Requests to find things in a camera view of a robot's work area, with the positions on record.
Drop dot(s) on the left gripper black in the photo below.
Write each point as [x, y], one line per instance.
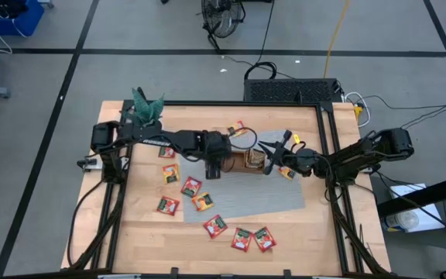
[217, 147]

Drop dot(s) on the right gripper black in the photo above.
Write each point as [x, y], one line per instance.
[300, 162]

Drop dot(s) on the three-compartment wooden tray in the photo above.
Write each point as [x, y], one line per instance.
[238, 162]

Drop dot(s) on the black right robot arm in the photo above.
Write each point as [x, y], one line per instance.
[362, 153]

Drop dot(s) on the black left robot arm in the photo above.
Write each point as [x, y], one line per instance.
[149, 140]

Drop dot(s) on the red strawberry tea packet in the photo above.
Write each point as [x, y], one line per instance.
[167, 205]
[215, 226]
[166, 152]
[191, 187]
[241, 239]
[264, 239]

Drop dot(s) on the grey woven placemat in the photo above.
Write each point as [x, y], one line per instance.
[246, 197]

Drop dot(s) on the black computer case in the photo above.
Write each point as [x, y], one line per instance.
[289, 91]

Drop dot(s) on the snake plant in white pot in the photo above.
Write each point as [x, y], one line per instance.
[145, 110]

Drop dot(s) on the yellow power plug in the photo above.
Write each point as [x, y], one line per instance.
[357, 111]

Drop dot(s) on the black floor fan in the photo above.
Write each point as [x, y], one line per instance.
[223, 19]

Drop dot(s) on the white box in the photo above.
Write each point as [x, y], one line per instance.
[416, 217]

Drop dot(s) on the large blue plastic bin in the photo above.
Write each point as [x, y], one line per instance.
[29, 19]

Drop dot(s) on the black metal desk frame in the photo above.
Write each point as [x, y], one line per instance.
[424, 195]

